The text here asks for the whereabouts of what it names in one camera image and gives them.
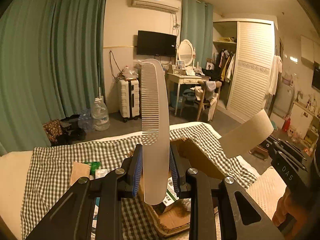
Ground beige paper card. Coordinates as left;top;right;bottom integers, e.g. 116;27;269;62
218;109;274;158

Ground tan carton box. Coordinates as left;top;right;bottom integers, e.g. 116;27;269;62
69;161;90;186

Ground translucent white comb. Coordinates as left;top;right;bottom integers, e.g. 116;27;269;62
140;59;170;205

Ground green white medicine box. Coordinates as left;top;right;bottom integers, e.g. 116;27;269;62
162;177;179;213

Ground floral tissue pack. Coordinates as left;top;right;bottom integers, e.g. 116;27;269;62
94;169;109;179

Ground person right hand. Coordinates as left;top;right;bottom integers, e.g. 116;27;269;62
272;187;295;227

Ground brown cardboard box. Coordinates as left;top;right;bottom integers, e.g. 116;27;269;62
138;138;249;238

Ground green checkered cloth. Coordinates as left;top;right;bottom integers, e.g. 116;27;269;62
21;122;259;239

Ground green small packet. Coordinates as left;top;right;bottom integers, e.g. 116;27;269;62
84;161;100;176

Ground wooden chair with clothes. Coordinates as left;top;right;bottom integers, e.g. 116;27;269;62
180;81;222;122

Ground brown patterned bag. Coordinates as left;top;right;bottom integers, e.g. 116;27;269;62
43;119;62;145

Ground crumpled blue water bottles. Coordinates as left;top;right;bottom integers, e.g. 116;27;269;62
78;109;93;133

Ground large clear water jug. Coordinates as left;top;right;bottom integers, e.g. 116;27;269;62
91;88;110;131

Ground white dressing table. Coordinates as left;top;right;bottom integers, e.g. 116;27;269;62
165;67;211;117

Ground white suitcase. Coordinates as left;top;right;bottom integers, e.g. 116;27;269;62
117;79;140;122

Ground white louvered wardrobe door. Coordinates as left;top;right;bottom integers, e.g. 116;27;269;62
226;19;275;122

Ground white oval vanity mirror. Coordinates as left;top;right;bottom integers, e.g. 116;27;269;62
176;39;195;67

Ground narrow green curtain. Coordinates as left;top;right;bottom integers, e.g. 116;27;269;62
181;0;213;68

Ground large green curtain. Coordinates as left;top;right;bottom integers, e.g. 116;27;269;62
1;0;106;154

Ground white air conditioner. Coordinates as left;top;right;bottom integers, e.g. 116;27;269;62
132;0;181;12

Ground black wall television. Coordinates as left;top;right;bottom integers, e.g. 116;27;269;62
136;30;177;57

